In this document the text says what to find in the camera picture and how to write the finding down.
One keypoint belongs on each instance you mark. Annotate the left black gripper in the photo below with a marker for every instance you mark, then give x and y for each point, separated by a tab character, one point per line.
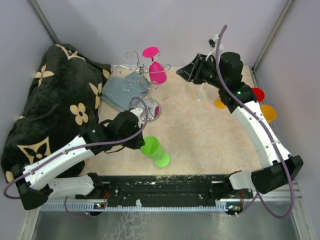
139	141

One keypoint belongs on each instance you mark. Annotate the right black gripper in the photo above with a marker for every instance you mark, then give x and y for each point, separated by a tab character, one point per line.
188	72

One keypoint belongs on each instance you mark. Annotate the pink plastic wine glass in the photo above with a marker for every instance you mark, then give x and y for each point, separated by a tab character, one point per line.
156	71

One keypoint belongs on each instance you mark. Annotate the green plastic wine glass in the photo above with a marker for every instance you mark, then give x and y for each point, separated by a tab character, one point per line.
154	151

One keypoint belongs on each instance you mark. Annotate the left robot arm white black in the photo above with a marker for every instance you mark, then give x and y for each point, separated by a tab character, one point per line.
38	182

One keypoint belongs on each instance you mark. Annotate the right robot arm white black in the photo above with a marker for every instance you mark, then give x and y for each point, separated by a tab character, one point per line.
243	104

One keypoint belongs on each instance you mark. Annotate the chrome wine glass rack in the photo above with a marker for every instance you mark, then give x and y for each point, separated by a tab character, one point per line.
148	78

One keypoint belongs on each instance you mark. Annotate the orange wine glass rear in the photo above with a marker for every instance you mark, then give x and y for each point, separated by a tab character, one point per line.
219	104

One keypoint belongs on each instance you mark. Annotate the orange wine glass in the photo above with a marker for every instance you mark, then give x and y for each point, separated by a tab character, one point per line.
268	112
219	104

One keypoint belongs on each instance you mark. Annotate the red plastic wine glass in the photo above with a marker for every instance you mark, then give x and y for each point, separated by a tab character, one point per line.
259	93

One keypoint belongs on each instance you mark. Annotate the orange wine glass front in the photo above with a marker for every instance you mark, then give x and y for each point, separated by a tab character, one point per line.
268	112

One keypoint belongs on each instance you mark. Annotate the grey folded cloth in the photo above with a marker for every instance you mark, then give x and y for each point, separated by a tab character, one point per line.
119	91

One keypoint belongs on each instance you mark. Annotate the black floral blanket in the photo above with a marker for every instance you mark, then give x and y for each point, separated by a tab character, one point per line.
63	99

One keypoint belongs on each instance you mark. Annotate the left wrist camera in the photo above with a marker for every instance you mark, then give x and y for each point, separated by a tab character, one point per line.
137	112

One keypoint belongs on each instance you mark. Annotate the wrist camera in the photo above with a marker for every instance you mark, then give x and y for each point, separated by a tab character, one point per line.
137	112
213	44

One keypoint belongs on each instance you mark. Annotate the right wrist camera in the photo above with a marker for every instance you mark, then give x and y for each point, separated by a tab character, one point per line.
213	44

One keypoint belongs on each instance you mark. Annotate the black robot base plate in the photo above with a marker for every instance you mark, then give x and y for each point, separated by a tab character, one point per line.
202	190

